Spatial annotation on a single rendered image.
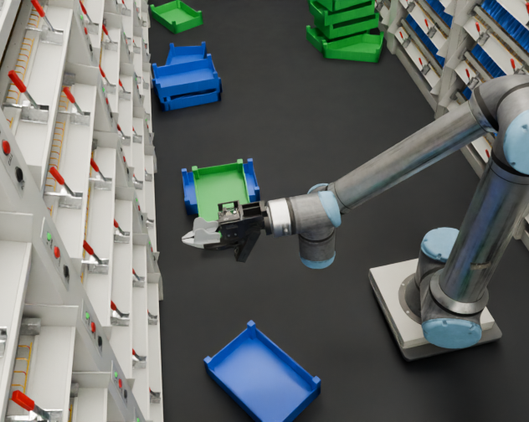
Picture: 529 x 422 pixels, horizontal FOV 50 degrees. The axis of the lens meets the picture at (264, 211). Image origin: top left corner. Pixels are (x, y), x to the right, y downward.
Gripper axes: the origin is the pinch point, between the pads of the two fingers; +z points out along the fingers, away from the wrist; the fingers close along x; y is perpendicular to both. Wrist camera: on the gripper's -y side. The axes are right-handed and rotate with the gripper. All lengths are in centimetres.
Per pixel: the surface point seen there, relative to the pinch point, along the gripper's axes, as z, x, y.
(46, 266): 14, 39, 42
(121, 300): 18.6, 6.1, -9.8
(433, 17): -115, -132, -25
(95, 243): 19.2, 4.9, 10.0
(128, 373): 17.0, 26.0, -10.4
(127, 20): 19, -147, -10
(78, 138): 17.6, -8.0, 28.9
